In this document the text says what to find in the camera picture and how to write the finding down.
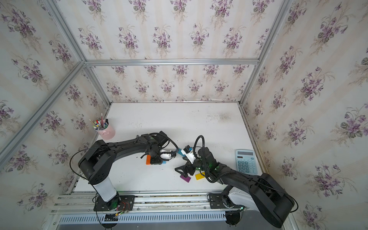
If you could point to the orange-red block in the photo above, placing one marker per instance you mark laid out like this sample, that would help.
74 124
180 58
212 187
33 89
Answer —
148 159

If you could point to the light blue calculator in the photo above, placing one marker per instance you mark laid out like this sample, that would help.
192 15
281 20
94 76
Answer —
246 161

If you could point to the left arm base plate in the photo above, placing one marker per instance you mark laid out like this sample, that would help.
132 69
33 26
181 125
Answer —
117 203

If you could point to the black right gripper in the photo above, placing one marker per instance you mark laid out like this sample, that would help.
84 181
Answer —
189 166

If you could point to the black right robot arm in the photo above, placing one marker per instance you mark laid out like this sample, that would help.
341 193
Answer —
259 192

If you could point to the purple block lower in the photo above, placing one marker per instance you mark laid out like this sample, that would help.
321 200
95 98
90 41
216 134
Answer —
186 179

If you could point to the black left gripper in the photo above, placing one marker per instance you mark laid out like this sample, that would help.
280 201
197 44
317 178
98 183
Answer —
156 162

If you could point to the teal long block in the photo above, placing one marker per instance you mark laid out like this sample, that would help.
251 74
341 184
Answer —
181 153

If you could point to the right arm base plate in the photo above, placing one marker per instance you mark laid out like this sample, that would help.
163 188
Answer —
219 201

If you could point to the pink pen cup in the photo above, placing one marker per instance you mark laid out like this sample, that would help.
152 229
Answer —
107 133

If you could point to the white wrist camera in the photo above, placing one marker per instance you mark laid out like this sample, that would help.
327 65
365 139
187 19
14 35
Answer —
167 155
188 152

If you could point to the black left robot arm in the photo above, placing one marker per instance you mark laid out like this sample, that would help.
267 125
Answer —
98 160

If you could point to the aluminium front rail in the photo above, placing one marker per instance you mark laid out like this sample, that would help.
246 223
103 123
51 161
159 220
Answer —
83 202

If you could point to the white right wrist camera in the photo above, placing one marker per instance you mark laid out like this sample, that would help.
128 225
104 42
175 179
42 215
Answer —
188 152

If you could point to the yellow-orange block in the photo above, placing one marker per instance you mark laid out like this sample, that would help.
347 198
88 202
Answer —
200 176

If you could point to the pens in cup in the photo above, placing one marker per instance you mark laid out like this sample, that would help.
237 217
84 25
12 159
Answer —
99 124

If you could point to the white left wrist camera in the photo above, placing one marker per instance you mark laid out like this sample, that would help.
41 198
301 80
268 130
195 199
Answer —
167 155

